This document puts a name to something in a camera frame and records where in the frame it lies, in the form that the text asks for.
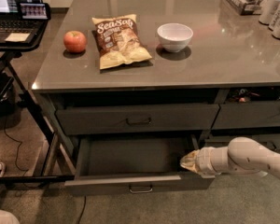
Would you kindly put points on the white bowl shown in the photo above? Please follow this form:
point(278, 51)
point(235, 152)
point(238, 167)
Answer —
point(174, 36)

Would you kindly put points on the sea salt chips bag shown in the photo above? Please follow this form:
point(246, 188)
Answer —
point(118, 41)

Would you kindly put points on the red apple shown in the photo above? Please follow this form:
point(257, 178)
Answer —
point(74, 41)

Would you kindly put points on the grey drawer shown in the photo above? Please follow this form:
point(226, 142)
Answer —
point(248, 115)
point(136, 118)
point(123, 164)
point(270, 141)

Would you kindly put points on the beige trouser knee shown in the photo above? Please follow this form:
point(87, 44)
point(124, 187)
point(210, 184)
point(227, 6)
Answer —
point(8, 218)

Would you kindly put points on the white can middle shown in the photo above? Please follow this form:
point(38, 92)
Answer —
point(275, 19)

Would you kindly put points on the white can left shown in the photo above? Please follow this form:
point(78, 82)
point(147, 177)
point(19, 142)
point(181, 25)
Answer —
point(268, 9)

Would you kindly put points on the yellow sticky note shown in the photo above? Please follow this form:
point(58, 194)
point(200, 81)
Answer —
point(17, 37)

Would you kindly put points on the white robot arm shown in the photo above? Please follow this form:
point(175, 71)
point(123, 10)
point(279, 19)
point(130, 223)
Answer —
point(241, 156)

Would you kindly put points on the black smartphone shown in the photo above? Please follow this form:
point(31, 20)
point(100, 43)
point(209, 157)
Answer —
point(34, 11)

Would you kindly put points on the black laptop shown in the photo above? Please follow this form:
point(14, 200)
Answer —
point(12, 22)

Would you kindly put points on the black laptop stand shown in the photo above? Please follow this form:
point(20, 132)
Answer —
point(7, 54)

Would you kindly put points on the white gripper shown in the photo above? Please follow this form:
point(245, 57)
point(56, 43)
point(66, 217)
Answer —
point(204, 161)

